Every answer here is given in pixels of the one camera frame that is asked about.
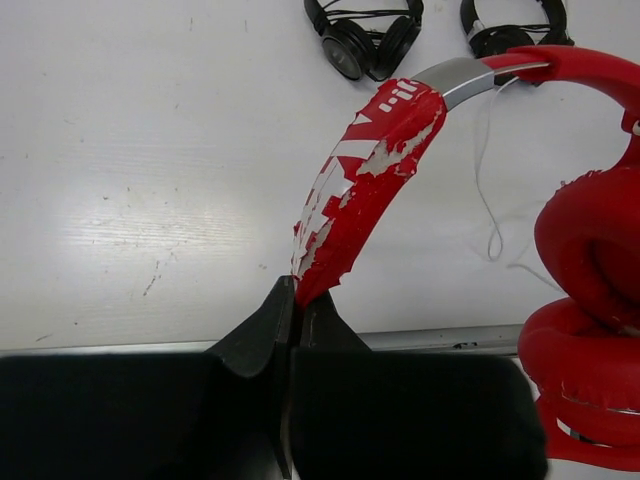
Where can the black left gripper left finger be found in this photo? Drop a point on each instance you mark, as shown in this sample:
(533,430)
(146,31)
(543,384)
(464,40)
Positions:
(154,412)

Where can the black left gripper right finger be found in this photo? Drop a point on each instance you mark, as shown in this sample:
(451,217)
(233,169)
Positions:
(357,413)

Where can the red over-ear headphones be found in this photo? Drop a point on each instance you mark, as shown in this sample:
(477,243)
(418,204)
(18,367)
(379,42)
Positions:
(582,351)

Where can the black headphones left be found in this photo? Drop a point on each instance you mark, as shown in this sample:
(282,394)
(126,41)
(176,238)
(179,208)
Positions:
(356,52)

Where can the black headphones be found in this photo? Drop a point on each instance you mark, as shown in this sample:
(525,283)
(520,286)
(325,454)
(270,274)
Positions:
(356,52)
(486,41)

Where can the black headphones right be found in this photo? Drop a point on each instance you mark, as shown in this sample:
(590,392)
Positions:
(486,41)

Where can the aluminium table edge rail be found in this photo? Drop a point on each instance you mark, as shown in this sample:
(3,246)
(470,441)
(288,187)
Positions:
(496,340)

